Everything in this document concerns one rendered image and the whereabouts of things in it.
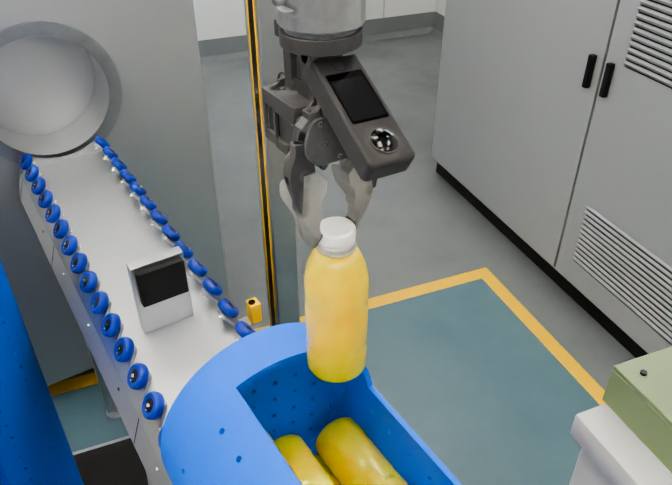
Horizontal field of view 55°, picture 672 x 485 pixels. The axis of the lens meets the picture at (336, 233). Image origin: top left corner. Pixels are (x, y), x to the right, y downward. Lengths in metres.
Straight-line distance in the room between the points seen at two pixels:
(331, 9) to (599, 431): 0.59
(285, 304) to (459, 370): 1.04
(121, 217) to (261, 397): 0.86
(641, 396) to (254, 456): 0.45
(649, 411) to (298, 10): 0.59
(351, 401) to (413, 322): 1.70
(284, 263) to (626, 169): 1.36
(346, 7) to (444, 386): 2.01
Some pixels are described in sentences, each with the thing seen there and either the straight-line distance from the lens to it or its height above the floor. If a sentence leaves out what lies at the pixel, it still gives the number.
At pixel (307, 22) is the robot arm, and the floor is 1.64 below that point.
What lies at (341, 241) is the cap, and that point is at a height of 1.42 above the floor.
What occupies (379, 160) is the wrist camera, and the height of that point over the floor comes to 1.55.
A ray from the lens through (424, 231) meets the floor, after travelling 3.17.
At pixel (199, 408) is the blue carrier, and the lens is 0.79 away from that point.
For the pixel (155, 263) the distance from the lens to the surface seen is 1.22.
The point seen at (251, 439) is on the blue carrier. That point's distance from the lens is 0.73.
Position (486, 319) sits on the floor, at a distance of 2.72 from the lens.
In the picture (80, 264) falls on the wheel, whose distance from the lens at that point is 1.44.
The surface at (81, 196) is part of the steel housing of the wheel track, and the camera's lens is 1.77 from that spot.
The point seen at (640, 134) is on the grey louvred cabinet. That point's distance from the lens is 2.40.
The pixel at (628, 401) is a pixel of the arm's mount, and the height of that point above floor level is 1.18.
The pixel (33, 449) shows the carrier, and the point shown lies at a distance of 1.71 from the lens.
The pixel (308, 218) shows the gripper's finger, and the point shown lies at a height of 1.45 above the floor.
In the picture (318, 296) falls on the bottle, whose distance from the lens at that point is 0.66.
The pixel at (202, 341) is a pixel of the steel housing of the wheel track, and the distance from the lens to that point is 1.26.
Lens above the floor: 1.79
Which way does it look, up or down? 35 degrees down
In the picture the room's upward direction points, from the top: straight up
